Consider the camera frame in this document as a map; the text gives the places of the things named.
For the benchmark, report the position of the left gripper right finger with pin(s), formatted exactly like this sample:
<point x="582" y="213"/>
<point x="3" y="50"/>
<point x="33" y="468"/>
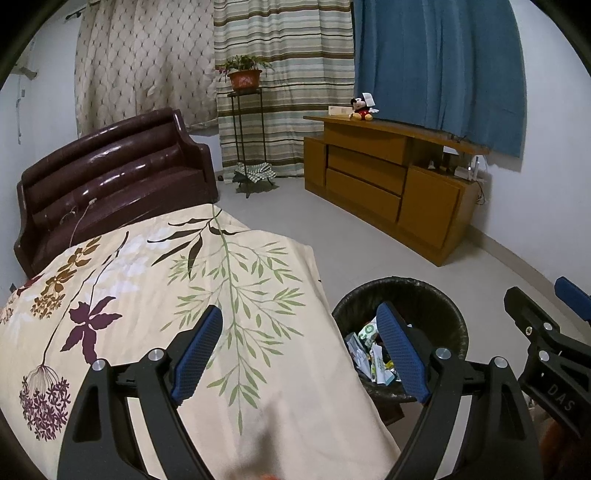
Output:
<point x="499" y="440"/>

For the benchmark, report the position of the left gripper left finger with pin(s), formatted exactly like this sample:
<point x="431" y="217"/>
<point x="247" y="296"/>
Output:
<point x="99" y="441"/>

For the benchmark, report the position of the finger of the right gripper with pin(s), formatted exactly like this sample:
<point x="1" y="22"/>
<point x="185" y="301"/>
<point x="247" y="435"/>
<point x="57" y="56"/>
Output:
<point x="575" y="298"/>
<point x="535" y="318"/>

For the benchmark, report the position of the white green toothpaste tube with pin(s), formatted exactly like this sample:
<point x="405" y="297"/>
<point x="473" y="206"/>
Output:
<point x="382" y="374"/>

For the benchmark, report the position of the green white snack wrapper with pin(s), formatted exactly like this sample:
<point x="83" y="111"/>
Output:
<point x="369" y="333"/>

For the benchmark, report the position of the silver foil wrapper bundle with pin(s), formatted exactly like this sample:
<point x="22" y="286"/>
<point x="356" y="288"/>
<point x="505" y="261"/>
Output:
<point x="359" y="355"/>

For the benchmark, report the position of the black lined trash bin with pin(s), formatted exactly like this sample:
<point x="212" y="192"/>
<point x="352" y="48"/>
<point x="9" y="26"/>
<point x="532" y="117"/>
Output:
<point x="414" y="319"/>

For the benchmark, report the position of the white router on cabinet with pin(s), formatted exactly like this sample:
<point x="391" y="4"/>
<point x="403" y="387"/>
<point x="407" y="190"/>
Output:
<point x="469" y="172"/>

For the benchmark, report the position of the floral beige table cloth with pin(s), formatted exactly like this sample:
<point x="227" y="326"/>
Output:
<point x="279" y="397"/>

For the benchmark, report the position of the wooden sideboard cabinet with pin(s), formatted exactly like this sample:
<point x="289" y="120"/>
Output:
<point x="382" y="172"/>

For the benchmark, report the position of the blue curtain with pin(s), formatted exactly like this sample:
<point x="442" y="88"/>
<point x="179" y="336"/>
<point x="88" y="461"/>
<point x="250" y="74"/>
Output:
<point x="454" y="66"/>

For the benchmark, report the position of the mickey mouse plush toy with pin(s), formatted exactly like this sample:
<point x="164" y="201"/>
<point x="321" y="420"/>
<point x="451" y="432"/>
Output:
<point x="361" y="110"/>

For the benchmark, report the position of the dark brown leather sofa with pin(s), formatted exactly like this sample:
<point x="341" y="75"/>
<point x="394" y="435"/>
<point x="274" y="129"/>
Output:
<point x="127" y="172"/>

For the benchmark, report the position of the white box on cabinet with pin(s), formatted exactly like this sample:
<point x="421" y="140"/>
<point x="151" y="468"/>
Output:
<point x="340" y="110"/>

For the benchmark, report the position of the checkered cloth on stand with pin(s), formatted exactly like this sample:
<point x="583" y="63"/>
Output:
<point x="245" y="173"/>

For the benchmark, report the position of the striped curtain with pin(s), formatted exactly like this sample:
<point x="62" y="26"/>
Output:
<point x="310" y="46"/>

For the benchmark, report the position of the air conditioner unit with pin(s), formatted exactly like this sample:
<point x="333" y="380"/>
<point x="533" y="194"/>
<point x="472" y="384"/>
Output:
<point x="24" y="71"/>

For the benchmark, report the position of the beige patterned curtain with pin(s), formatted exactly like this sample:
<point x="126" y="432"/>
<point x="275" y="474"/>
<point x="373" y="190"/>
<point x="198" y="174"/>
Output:
<point x="133" y="57"/>

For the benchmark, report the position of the potted plant red pot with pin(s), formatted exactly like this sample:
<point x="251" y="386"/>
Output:
<point x="243" y="72"/>

